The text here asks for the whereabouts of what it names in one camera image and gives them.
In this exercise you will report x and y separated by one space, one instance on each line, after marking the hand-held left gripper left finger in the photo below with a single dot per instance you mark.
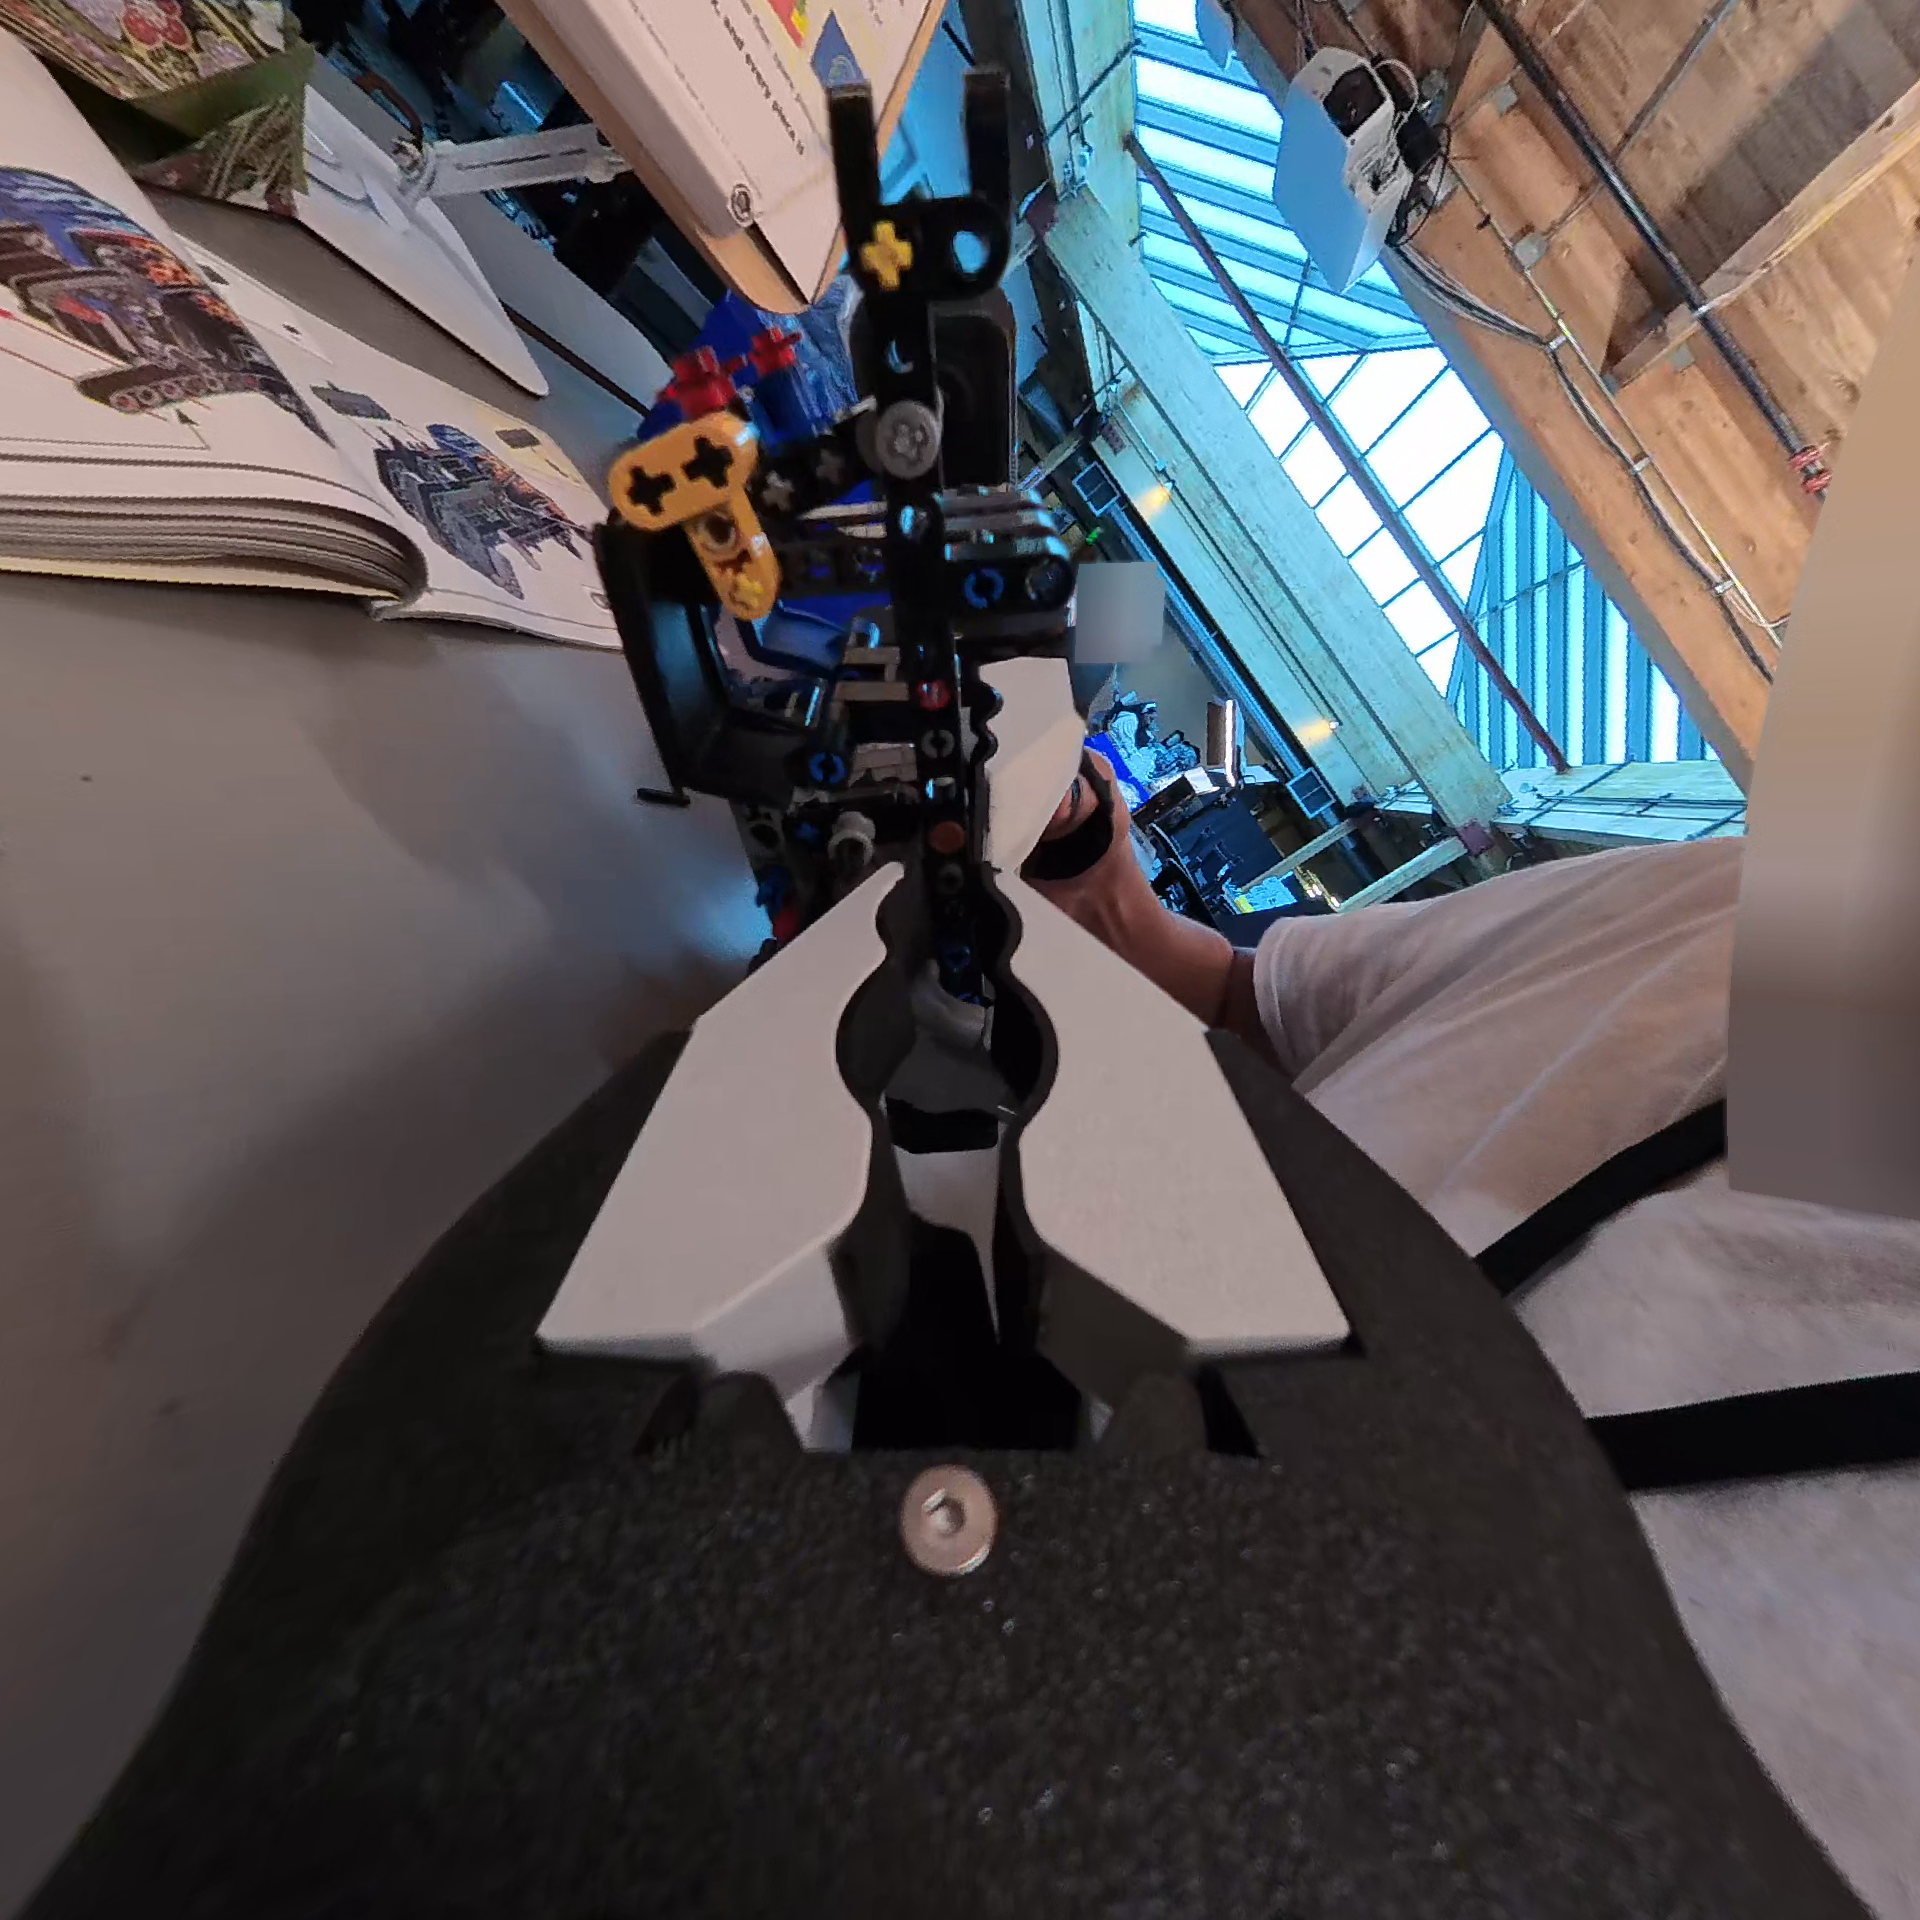
707 1186

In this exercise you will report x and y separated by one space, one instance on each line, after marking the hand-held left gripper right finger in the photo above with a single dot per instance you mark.
1152 1186

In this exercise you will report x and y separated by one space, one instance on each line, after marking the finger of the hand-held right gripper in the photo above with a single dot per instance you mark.
1035 750

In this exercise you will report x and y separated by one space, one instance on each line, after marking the lego vehicle model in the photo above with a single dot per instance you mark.
899 600

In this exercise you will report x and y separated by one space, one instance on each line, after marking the lego instruction booklet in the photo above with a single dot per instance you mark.
181 451

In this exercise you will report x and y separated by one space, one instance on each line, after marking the person's right hand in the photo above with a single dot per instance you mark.
1123 899

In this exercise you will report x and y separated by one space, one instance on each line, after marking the skylight window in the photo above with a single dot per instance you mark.
1349 376

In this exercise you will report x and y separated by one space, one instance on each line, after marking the white sign board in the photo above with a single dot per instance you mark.
674 91

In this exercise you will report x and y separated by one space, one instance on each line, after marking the white sign stand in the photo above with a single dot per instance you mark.
435 286

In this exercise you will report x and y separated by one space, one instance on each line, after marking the patterned folded origami paper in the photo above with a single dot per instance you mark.
181 91

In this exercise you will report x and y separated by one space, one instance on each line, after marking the white ceiling camera unit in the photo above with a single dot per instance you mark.
1335 166

